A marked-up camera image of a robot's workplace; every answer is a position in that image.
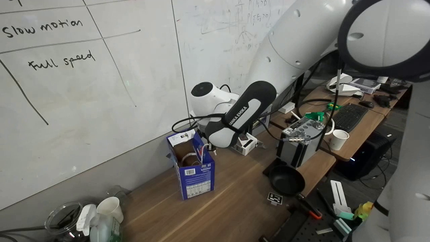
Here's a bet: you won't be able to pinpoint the thick white rope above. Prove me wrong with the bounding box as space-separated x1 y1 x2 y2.
180 152 201 167

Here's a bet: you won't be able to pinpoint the blue cardboard snack box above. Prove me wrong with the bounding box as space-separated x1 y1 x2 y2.
165 128 216 202

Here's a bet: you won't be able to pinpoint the white phone box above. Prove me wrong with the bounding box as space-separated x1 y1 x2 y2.
232 132 260 157

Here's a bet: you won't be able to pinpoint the white power adapter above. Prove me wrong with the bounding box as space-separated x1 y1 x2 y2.
279 101 296 116

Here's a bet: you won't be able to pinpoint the grey silver battery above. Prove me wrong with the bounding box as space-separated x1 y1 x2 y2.
275 117 329 169

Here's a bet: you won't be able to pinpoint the black monitor pole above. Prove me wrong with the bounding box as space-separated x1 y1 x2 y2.
291 73 306 118

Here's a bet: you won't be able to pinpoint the black bowl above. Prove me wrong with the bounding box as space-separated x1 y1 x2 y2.
261 159 307 198

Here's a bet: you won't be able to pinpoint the black white fiducial tag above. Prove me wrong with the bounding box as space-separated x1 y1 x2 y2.
266 191 284 207

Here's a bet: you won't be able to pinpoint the green plastic clip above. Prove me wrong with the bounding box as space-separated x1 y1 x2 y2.
325 101 342 113
304 110 326 124

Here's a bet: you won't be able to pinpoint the white paper cup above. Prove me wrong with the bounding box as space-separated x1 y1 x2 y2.
329 128 350 153

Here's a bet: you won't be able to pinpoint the black orange clamp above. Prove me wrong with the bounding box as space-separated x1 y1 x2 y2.
294 194 323 222

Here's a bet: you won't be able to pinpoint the white crumpled papers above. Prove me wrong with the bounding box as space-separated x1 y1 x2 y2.
325 71 382 98

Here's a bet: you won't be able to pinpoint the black keyboard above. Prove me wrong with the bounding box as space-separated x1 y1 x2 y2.
330 102 369 134

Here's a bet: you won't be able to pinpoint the black perforated board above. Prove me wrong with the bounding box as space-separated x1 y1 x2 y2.
261 196 342 242

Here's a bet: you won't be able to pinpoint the white tube lamp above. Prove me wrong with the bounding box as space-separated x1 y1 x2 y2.
329 178 353 218

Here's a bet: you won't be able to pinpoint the black computer case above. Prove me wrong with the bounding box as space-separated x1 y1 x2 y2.
334 133 396 182

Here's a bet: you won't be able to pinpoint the yellow green bottle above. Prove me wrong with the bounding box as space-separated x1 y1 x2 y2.
352 200 376 222

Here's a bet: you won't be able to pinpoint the clear glass jar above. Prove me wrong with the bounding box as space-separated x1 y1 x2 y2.
42 203 84 242

